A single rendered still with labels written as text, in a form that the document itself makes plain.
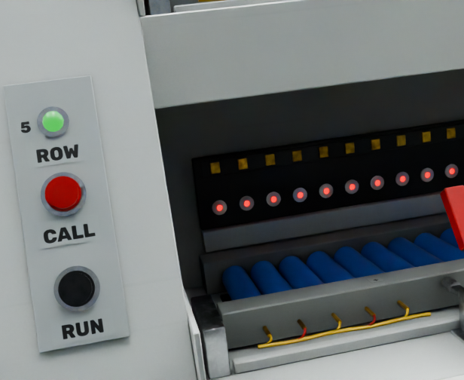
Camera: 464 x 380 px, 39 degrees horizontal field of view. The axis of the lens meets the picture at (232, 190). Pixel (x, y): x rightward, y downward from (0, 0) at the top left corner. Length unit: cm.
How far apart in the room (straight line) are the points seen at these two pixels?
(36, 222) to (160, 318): 7
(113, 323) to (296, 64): 16
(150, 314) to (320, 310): 12
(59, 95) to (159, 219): 7
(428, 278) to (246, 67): 17
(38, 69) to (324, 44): 14
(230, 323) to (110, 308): 9
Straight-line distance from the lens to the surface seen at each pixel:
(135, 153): 31
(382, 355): 37
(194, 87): 33
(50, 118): 31
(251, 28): 34
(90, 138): 31
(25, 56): 33
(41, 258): 31
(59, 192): 30
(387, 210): 51
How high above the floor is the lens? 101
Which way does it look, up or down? 6 degrees up
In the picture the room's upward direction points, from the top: 10 degrees counter-clockwise
